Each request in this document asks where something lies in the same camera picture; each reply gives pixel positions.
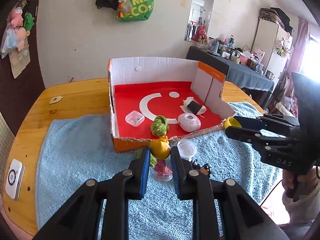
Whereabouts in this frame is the white plush with black band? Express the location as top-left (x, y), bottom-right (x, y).
top-left (180, 97), bottom-right (207, 115)

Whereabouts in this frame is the green tote bag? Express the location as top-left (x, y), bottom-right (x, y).
top-left (116, 0), bottom-right (154, 22)

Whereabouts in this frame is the blonde girl figurine pink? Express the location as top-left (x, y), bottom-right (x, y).
top-left (150, 135), bottom-right (172, 183)

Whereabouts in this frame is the clear plastic bag on door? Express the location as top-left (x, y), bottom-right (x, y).
top-left (1, 24), bottom-right (18, 59)

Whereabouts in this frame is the red plush doll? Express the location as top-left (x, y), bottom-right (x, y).
top-left (191, 25), bottom-right (207, 43)

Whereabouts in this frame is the person's right hand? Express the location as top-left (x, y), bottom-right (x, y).
top-left (282, 166), bottom-right (319, 202)

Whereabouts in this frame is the pink curtain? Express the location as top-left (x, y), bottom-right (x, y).
top-left (285, 17), bottom-right (309, 97)

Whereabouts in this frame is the dark blue covered desk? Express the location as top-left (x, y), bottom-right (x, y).
top-left (186, 45), bottom-right (276, 100)

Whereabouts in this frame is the white wardrobe cabinet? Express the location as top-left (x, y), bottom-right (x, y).
top-left (252, 8), bottom-right (293, 83)

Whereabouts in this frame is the clear round plastic lid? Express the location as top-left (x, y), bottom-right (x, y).
top-left (177, 139), bottom-right (197, 161)

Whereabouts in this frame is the small tag on table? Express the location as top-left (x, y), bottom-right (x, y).
top-left (49, 96), bottom-right (63, 105)

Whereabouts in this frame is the pink plush toy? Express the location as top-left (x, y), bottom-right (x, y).
top-left (9, 7), bottom-right (27, 51)

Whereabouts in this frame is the green plush toy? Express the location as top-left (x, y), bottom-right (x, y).
top-left (23, 12), bottom-right (35, 31)

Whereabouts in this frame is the small clear plastic case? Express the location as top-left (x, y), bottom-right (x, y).
top-left (125, 110), bottom-right (145, 127)

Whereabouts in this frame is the pink white round device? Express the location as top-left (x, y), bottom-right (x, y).
top-left (178, 113), bottom-right (201, 133)

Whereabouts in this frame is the light blue fluffy towel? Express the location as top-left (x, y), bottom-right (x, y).
top-left (35, 115), bottom-right (282, 239)

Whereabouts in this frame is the green yarn ball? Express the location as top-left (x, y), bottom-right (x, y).
top-left (136, 148), bottom-right (157, 167)
top-left (151, 115), bottom-right (169, 137)

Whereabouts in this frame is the orange cardboard box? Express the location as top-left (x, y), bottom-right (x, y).
top-left (107, 57), bottom-right (235, 152)

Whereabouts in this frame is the wall mirror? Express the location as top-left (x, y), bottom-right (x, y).
top-left (184, 0), bottom-right (214, 42)

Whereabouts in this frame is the white remote device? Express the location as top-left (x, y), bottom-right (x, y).
top-left (5, 159), bottom-right (25, 200)

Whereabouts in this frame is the yellow bottle cap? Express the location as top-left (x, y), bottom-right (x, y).
top-left (224, 118), bottom-right (242, 129)

